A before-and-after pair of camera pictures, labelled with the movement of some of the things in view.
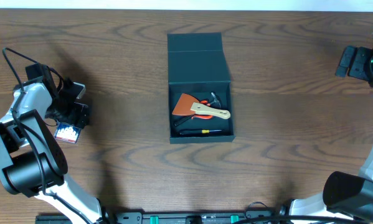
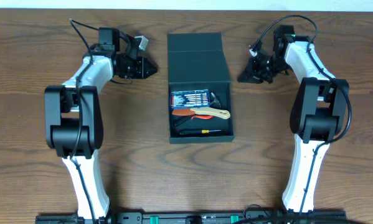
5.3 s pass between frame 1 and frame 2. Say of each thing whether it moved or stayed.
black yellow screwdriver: stayed
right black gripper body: moved
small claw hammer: stayed
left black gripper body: moved
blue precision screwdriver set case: moved
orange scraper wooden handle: stayed
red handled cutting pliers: stayed
